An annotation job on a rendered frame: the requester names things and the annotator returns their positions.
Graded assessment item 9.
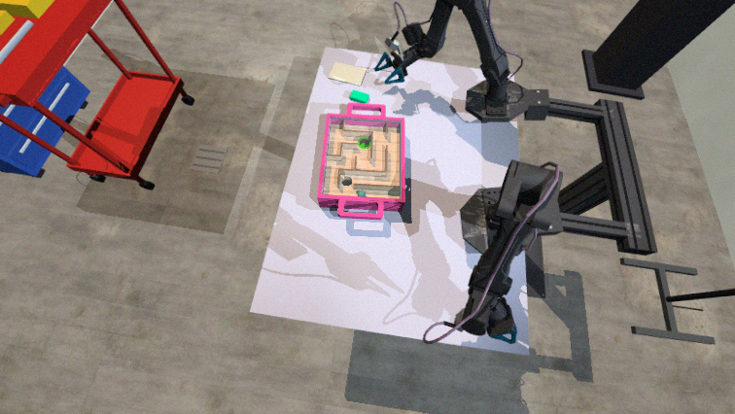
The beige flat board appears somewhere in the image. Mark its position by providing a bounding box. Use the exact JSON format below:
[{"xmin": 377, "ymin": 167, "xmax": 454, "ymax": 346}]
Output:
[{"xmin": 328, "ymin": 62, "xmax": 367, "ymax": 86}]

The green rectangular block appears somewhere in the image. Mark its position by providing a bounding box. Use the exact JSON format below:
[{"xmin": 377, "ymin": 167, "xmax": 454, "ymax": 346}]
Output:
[{"xmin": 350, "ymin": 90, "xmax": 369, "ymax": 103}]

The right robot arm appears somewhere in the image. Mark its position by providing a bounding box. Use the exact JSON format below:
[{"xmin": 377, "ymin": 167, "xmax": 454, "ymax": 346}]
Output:
[{"xmin": 402, "ymin": 0, "xmax": 510, "ymax": 116}]

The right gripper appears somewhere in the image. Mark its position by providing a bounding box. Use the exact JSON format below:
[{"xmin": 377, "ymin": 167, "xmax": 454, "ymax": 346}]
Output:
[{"xmin": 374, "ymin": 40, "xmax": 415, "ymax": 85}]

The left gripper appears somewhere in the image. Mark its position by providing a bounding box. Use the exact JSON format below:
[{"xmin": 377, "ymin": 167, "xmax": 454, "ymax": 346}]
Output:
[{"xmin": 456, "ymin": 297, "xmax": 517, "ymax": 344}]

